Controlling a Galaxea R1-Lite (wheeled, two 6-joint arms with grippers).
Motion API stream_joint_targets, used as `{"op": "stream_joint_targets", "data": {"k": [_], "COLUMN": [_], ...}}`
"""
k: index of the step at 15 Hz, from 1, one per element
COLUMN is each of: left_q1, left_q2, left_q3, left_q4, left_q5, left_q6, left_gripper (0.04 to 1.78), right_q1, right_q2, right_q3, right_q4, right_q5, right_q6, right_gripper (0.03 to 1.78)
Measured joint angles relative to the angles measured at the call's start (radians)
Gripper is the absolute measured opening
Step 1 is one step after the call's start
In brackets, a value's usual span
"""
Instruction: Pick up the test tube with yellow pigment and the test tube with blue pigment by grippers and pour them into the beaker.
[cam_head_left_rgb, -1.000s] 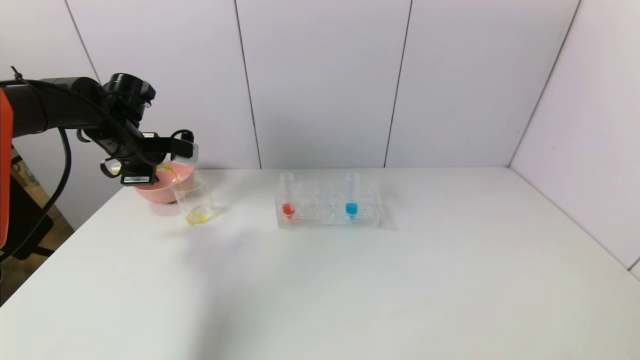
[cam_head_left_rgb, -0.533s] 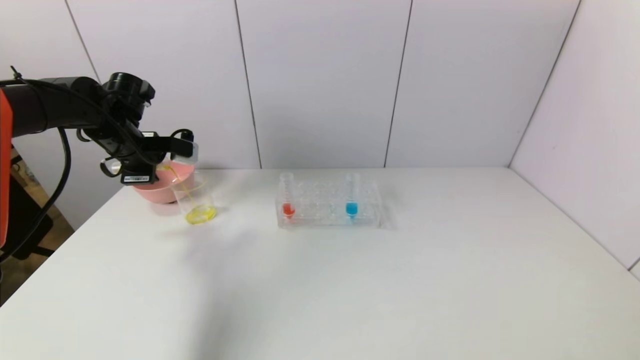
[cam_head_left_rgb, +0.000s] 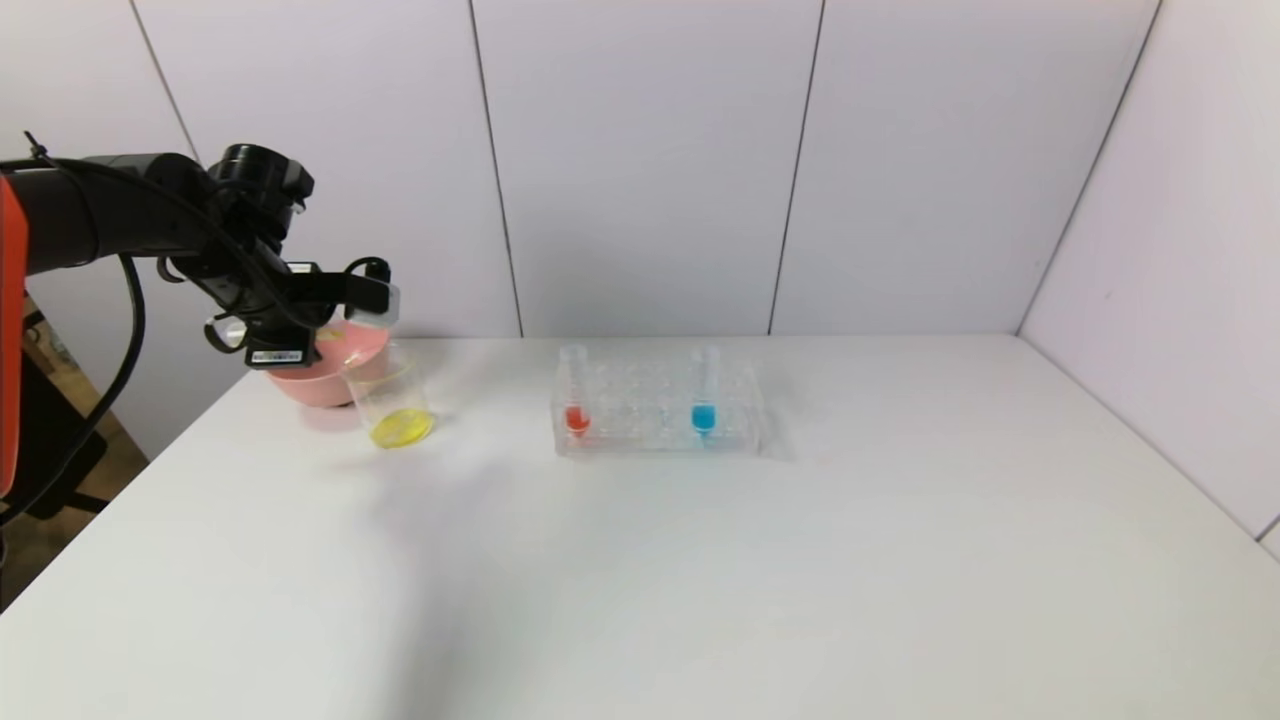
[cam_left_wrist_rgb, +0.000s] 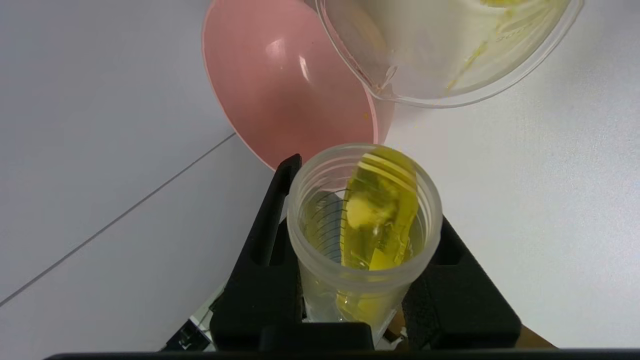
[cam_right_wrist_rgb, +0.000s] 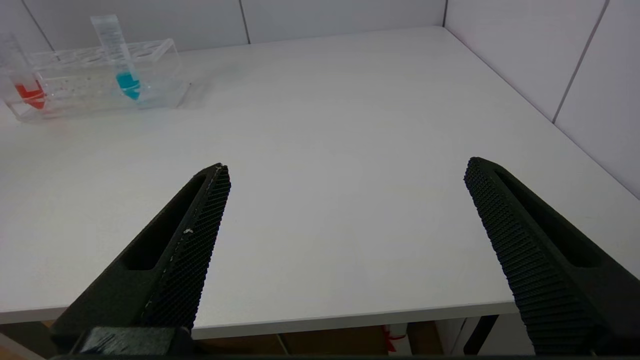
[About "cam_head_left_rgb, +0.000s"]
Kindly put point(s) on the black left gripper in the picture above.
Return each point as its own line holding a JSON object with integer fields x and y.
{"x": 276, "y": 351}

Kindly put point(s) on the test tube with yellow pigment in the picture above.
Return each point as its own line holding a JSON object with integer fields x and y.
{"x": 335, "y": 336}

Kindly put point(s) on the test tube with blue pigment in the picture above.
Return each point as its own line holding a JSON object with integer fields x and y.
{"x": 703, "y": 418}

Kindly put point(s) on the orange and black left arm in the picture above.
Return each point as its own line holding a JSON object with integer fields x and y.
{"x": 110, "y": 210}

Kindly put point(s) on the clear glass beaker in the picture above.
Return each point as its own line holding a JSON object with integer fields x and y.
{"x": 400, "y": 425}

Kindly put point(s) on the test tube with red pigment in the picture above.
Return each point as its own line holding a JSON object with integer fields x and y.
{"x": 577, "y": 418}

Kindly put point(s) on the clear plastic test tube rack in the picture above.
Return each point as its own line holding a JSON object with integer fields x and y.
{"x": 650, "y": 425}

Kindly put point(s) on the pink bowl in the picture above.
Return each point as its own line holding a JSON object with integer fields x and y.
{"x": 315, "y": 385}

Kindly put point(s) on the black chair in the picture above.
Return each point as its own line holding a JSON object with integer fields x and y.
{"x": 55, "y": 470}

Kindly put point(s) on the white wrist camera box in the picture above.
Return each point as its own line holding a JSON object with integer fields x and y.
{"x": 378, "y": 300}

